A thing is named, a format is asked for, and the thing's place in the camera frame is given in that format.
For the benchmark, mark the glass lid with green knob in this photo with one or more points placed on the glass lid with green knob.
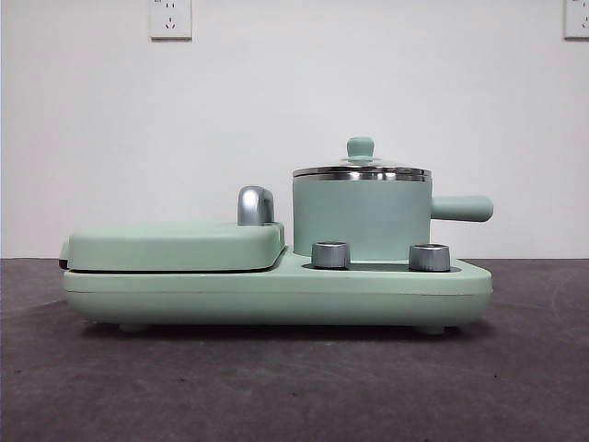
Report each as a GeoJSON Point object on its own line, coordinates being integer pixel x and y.
{"type": "Point", "coordinates": [361, 147]}

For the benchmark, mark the mint green steamer pot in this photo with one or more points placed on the mint green steamer pot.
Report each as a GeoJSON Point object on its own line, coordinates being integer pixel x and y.
{"type": "Point", "coordinates": [368, 212]}

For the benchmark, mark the mint green griddle lid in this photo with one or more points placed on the mint green griddle lid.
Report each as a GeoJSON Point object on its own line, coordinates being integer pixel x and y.
{"type": "Point", "coordinates": [138, 244]}

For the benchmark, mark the silver control knob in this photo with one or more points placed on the silver control knob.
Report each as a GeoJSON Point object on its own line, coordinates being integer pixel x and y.
{"type": "Point", "coordinates": [330, 254]}
{"type": "Point", "coordinates": [430, 256]}

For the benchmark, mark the mint green breakfast maker base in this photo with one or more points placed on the mint green breakfast maker base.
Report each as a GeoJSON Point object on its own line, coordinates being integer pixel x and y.
{"type": "Point", "coordinates": [230, 294]}

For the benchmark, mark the white wall socket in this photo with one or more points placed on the white wall socket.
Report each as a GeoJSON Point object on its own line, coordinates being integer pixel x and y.
{"type": "Point", "coordinates": [577, 18]}
{"type": "Point", "coordinates": [169, 18]}

